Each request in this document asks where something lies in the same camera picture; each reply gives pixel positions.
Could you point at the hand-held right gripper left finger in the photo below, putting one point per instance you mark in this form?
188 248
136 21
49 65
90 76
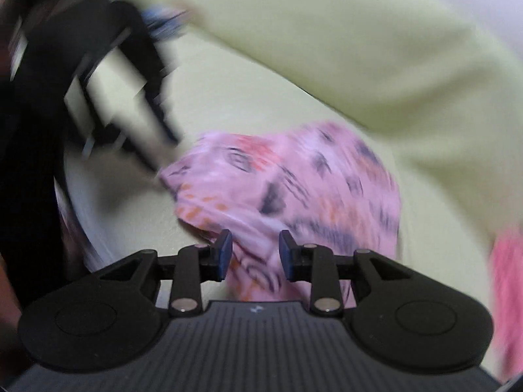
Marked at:
224 254

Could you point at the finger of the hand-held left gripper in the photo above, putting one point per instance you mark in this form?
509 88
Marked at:
122 139
153 77

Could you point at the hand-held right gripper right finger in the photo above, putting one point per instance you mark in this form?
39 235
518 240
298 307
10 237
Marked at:
286 255

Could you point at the pink printed pants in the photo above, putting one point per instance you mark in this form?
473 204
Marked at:
302 188

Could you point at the dark checked cloth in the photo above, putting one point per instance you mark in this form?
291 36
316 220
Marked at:
167 20

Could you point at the yellow-green sofa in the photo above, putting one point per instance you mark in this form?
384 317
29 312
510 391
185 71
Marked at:
367 61

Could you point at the pink knit cloth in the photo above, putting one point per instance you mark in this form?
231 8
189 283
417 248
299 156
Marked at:
508 294

